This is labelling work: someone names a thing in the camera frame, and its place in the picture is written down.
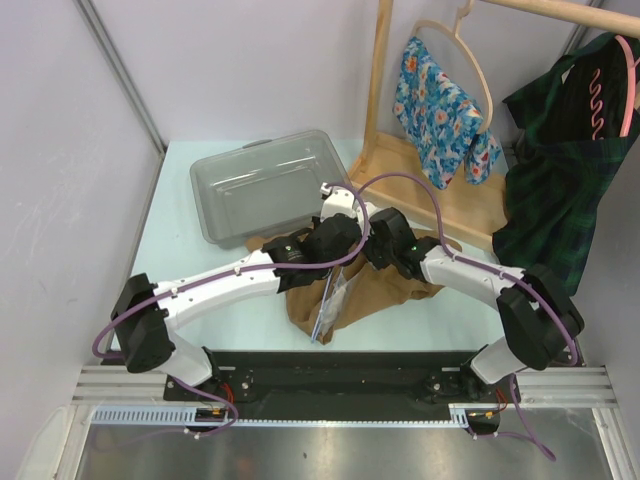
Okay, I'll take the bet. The blue wire hanger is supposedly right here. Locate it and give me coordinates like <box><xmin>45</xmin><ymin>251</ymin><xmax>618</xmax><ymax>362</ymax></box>
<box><xmin>311</xmin><ymin>267</ymin><xmax>348</xmax><ymax>343</ymax></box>

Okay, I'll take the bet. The tan garment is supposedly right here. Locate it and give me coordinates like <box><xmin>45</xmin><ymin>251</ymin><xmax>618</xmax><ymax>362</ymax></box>
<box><xmin>244</xmin><ymin>232</ymin><xmax>462</xmax><ymax>347</ymax></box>

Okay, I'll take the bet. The blue floral skirt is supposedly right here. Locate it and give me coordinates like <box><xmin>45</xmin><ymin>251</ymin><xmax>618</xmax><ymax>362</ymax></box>
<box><xmin>392</xmin><ymin>37</ymin><xmax>502</xmax><ymax>190</ymax></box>

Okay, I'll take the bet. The green plaid garment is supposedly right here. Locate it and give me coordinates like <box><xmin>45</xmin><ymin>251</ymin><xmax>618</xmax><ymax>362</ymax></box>
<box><xmin>492</xmin><ymin>33</ymin><xmax>639</xmax><ymax>294</ymax></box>

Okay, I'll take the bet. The beige wooden hanger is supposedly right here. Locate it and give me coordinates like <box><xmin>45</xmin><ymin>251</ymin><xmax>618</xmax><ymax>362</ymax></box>
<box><xmin>412</xmin><ymin>0</ymin><xmax>494</xmax><ymax>136</ymax></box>

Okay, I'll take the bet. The pink plastic hanger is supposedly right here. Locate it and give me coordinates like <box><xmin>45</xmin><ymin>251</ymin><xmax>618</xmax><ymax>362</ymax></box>
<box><xmin>588</xmin><ymin>34</ymin><xmax>639</xmax><ymax>140</ymax></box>

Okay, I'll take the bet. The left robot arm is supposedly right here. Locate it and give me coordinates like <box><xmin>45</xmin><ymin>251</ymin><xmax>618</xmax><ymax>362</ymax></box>
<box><xmin>112</xmin><ymin>214</ymin><xmax>368</xmax><ymax>400</ymax></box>

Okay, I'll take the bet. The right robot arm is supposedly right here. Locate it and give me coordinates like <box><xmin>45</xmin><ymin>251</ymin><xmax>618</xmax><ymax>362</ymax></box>
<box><xmin>364</xmin><ymin>204</ymin><xmax>585</xmax><ymax>401</ymax></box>

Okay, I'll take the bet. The wooden clothes rack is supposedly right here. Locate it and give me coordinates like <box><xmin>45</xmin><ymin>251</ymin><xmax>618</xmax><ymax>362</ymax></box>
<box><xmin>347</xmin><ymin>0</ymin><xmax>640</xmax><ymax>236</ymax></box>

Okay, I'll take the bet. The clear plastic tray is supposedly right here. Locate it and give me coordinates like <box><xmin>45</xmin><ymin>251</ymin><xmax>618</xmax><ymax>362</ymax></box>
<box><xmin>190</xmin><ymin>130</ymin><xmax>348</xmax><ymax>248</ymax></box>

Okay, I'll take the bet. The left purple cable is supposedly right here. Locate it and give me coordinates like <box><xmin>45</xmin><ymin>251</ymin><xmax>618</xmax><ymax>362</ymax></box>
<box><xmin>92</xmin><ymin>187</ymin><xmax>372</xmax><ymax>444</ymax></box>

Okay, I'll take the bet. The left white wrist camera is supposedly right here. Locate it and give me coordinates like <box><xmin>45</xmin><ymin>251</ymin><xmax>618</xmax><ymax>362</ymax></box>
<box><xmin>319</xmin><ymin>182</ymin><xmax>366</xmax><ymax>222</ymax></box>

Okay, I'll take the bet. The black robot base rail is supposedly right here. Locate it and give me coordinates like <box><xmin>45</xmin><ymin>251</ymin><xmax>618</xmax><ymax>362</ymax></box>
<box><xmin>99</xmin><ymin>349</ymin><xmax>521</xmax><ymax>441</ymax></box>

